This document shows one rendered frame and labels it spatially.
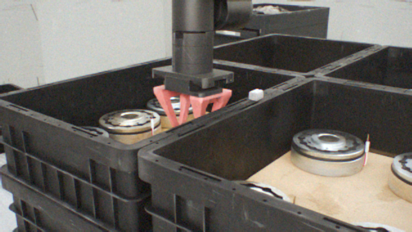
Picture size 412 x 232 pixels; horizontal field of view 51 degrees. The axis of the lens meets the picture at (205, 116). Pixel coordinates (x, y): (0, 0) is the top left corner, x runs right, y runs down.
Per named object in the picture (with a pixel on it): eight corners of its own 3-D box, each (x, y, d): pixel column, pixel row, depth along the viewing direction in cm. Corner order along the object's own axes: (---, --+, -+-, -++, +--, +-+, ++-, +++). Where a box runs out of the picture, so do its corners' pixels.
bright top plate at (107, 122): (126, 137, 65) (126, 133, 65) (86, 123, 71) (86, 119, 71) (172, 120, 72) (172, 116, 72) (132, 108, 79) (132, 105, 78)
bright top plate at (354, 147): (353, 165, 56) (353, 161, 56) (281, 148, 61) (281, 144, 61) (371, 140, 64) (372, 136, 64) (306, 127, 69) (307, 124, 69)
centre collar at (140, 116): (128, 125, 68) (127, 122, 68) (108, 119, 71) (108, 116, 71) (150, 118, 72) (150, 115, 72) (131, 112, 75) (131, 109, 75)
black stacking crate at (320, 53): (304, 142, 75) (308, 79, 71) (177, 109, 93) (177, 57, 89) (376, 93, 105) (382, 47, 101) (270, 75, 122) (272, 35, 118)
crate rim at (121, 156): (129, 174, 42) (128, 153, 41) (-16, 114, 60) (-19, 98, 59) (308, 89, 72) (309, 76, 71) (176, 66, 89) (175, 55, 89)
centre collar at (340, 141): (340, 151, 59) (340, 147, 59) (306, 144, 62) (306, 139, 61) (349, 140, 63) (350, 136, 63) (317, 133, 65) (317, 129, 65)
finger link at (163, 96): (184, 125, 68) (184, 67, 65) (219, 136, 64) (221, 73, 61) (152, 135, 63) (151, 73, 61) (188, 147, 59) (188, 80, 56)
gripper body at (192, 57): (182, 75, 66) (182, 26, 64) (235, 85, 60) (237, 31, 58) (150, 81, 61) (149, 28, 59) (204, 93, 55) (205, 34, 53)
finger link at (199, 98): (195, 129, 67) (196, 69, 64) (231, 139, 62) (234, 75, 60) (163, 139, 62) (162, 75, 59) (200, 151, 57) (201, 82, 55)
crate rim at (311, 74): (308, 89, 72) (309, 76, 71) (176, 66, 89) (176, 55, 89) (382, 54, 101) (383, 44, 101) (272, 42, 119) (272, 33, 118)
